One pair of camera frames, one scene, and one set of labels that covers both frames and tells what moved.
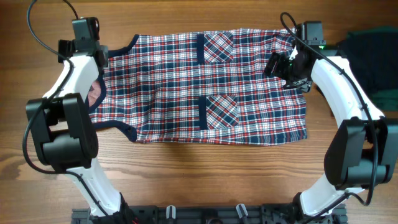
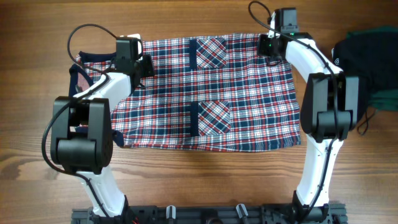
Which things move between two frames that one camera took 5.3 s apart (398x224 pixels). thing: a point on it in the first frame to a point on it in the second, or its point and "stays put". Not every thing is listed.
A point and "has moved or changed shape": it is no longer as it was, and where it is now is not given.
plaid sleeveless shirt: [208, 86] has moved or changed shape
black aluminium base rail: [208, 215] stays put
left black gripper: [63, 44] to [147, 61]
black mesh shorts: [372, 55] stays put
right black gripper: [304, 84] to [261, 50]
